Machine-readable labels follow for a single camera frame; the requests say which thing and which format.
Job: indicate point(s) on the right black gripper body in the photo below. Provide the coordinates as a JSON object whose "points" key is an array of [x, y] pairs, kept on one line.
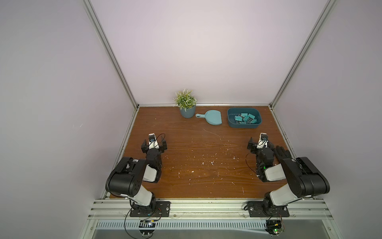
{"points": [[251, 145]]}

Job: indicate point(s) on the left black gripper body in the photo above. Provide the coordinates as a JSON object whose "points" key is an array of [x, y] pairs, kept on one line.
{"points": [[160, 150]]}

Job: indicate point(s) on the dark teal storage box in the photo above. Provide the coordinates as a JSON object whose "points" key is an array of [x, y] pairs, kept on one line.
{"points": [[244, 117]]}

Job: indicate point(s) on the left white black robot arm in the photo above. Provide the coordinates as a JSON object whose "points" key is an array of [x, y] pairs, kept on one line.
{"points": [[127, 177]]}

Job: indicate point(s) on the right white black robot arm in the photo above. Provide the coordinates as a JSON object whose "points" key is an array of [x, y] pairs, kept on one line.
{"points": [[275, 163]]}

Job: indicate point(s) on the black glove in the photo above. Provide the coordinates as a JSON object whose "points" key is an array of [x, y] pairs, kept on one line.
{"points": [[281, 153]]}

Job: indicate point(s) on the potted green plant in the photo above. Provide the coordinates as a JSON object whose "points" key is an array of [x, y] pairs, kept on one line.
{"points": [[186, 102]]}

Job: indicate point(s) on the light teal dustpan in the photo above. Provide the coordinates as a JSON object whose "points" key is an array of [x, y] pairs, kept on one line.
{"points": [[212, 117]]}

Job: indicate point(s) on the left electronics board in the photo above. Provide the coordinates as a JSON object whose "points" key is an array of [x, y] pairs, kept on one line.
{"points": [[147, 228]]}

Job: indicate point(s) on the electronics board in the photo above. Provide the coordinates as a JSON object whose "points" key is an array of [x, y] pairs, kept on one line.
{"points": [[274, 227], [147, 228]]}

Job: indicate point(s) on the right electronics board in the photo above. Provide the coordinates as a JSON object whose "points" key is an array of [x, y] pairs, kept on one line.
{"points": [[274, 227]]}

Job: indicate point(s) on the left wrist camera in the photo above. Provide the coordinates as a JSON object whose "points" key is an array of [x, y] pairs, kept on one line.
{"points": [[152, 141]]}

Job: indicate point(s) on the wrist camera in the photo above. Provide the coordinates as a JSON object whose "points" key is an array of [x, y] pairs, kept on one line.
{"points": [[152, 141], [263, 140]]}

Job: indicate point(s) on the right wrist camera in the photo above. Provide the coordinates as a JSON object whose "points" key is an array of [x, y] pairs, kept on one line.
{"points": [[263, 140]]}

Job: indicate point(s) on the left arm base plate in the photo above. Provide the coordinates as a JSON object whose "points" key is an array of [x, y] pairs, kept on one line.
{"points": [[155, 209]]}

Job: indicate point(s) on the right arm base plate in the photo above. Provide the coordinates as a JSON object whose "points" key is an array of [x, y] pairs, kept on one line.
{"points": [[263, 209]]}

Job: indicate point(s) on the aluminium front rail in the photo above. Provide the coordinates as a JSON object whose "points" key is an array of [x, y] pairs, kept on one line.
{"points": [[238, 209]]}

